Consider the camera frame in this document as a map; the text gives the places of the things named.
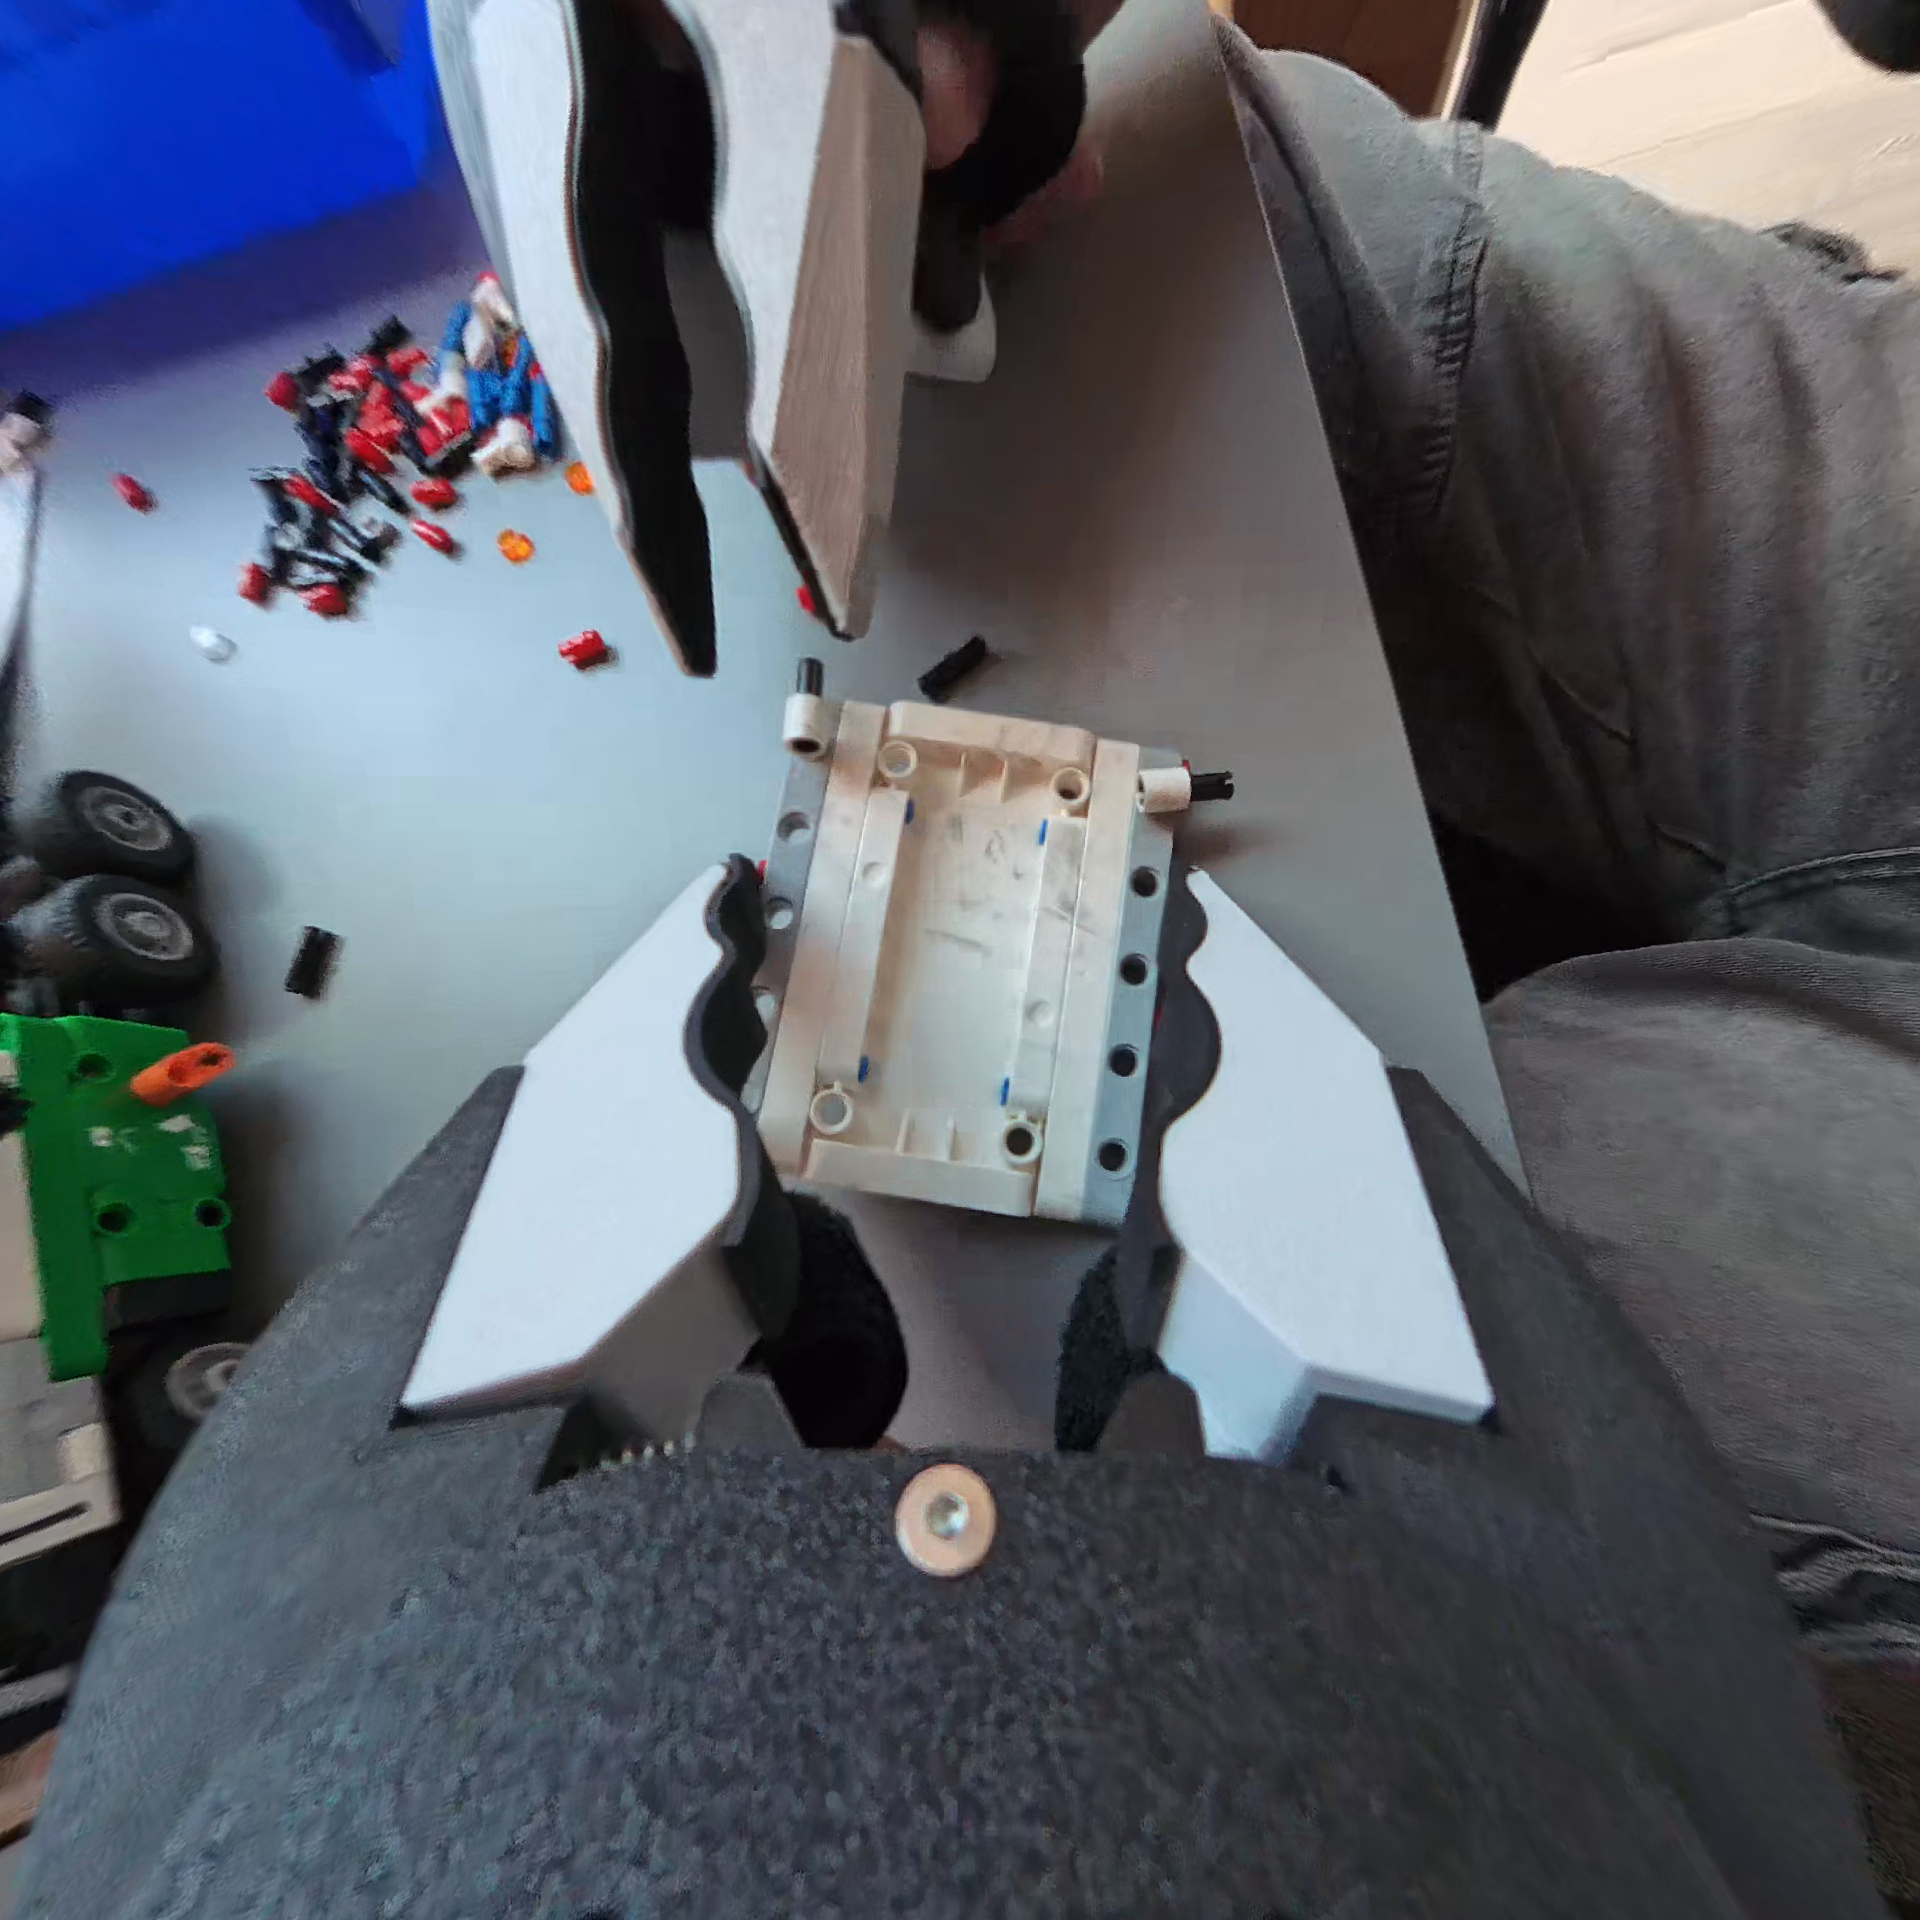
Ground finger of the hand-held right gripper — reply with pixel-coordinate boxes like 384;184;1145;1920
428;0;722;681
660;0;933;645

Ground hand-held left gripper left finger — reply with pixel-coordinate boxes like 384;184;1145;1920
399;856;805;1424

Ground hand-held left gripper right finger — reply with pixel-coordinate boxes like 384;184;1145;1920
1114;863;1497;1466

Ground white lego panel assembly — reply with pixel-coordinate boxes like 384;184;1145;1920
745;656;1241;1226

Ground pile of small lego pieces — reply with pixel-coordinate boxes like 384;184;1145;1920
232;271;601;625

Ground white green lego truck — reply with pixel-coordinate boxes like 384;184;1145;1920
0;1013;257;1683

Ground black lego wheel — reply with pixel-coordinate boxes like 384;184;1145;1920
29;879;215;1011
36;768;196;888

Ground person's right hand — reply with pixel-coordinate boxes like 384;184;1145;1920
912;7;1121;261

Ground brown cardboard box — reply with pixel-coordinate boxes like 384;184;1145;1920
1208;0;1479;119

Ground blue plastic bin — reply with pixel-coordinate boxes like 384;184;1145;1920
0;0;453;338

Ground person's grey trousers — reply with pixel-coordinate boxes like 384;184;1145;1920
1476;849;1920;1920

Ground black chair leg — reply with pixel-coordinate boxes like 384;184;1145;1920
1448;0;1549;136

